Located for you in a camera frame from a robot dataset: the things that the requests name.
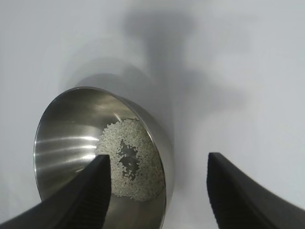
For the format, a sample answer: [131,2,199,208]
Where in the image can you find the white rice grains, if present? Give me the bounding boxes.
[95,118,165,198]

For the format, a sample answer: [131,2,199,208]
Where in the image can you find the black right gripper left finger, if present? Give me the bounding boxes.
[0,154,112,229]

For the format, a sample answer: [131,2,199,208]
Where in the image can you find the stainless steel mixing bowl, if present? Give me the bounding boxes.
[33,87,176,229]

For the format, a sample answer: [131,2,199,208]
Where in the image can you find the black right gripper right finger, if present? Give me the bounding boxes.
[207,152,305,229]

